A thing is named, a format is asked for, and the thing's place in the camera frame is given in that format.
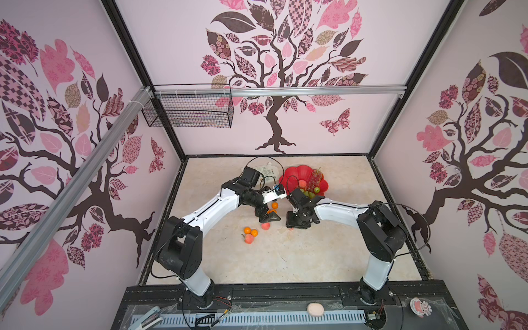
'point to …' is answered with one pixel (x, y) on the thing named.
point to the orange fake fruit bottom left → (247, 230)
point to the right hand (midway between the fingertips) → (288, 222)
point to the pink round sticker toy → (419, 307)
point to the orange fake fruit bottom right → (254, 232)
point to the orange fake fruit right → (275, 205)
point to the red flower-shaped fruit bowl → (289, 181)
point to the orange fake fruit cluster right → (269, 212)
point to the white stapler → (150, 320)
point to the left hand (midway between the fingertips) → (275, 209)
